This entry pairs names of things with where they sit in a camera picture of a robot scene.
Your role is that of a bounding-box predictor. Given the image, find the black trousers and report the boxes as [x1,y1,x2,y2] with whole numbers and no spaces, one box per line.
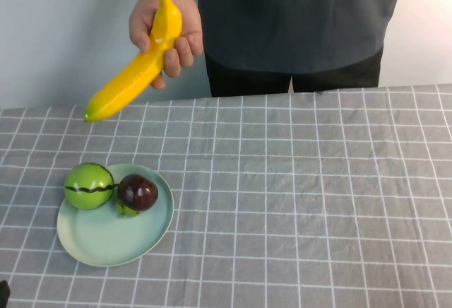
[204,45,384,98]

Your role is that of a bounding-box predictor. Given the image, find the person's right hand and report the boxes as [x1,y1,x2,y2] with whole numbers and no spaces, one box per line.
[128,0,205,90]

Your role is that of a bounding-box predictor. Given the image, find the light green plate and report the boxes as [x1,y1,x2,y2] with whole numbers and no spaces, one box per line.
[56,163,175,268]

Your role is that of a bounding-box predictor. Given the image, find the dark purple toy mangosteen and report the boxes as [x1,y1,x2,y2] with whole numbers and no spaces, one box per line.
[116,174,160,219]

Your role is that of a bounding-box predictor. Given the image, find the green toy fruit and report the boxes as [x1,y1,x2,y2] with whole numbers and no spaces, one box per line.
[64,162,115,211]

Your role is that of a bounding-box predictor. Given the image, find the grey-blue shirt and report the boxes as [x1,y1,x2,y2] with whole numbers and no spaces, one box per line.
[193,0,410,76]

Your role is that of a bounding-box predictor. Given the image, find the yellow toy banana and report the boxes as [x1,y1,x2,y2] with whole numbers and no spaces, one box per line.
[83,0,184,123]

